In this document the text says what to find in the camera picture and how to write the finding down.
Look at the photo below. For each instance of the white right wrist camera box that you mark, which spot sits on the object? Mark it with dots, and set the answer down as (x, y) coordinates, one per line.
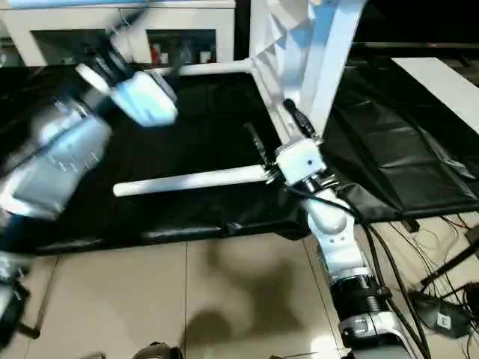
(299, 161)

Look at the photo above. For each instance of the robot leg with black foot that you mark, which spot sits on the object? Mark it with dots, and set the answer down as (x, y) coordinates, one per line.
(157, 351)

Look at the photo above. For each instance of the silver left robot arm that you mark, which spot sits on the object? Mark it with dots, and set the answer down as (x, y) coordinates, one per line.
(60, 157)

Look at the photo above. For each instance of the black box white label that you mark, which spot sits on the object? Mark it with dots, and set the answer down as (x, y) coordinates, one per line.
(441, 320)

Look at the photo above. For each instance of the black metal bar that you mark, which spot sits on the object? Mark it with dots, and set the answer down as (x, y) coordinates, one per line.
(419, 46)

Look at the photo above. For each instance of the black work mat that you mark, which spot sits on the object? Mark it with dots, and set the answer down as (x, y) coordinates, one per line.
(187, 134)

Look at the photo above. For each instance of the white flat panel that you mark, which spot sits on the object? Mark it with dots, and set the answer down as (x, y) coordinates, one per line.
(441, 86)

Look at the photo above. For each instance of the white plastic table leg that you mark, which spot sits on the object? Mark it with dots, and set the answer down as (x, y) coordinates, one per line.
(209, 69)
(194, 179)
(60, 3)

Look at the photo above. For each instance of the black folding stand frame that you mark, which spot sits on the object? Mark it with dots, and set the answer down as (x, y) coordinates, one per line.
(449, 258)

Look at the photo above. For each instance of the white plastic table top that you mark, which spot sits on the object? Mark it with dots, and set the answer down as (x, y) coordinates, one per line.
(329, 60)

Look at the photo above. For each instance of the white cabinet with glass doors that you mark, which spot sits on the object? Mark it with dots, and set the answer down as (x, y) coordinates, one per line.
(224, 30)

